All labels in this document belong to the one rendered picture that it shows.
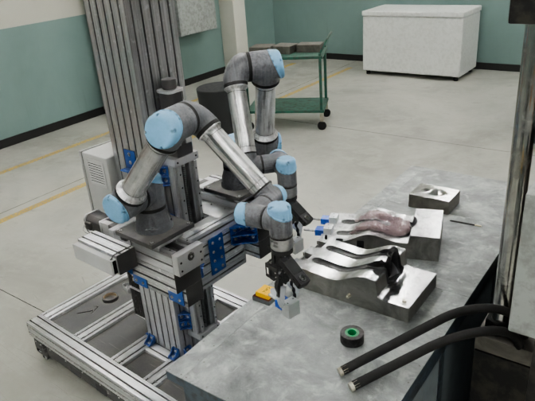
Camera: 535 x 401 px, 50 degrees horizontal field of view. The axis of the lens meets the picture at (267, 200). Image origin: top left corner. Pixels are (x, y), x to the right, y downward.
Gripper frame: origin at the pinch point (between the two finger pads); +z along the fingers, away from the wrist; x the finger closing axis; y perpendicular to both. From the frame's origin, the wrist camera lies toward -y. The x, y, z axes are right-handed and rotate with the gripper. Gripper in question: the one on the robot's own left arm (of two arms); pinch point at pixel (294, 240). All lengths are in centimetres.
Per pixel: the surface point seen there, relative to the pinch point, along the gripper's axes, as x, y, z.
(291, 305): 33.7, -29.6, -3.2
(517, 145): -18, -75, -54
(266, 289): 21.0, -3.8, 9.9
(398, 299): -1.9, -47.6, 6.8
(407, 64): -583, 316, 116
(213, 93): -221, 318, 57
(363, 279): 3.1, -36.0, 0.7
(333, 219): -34.4, 8.3, 9.1
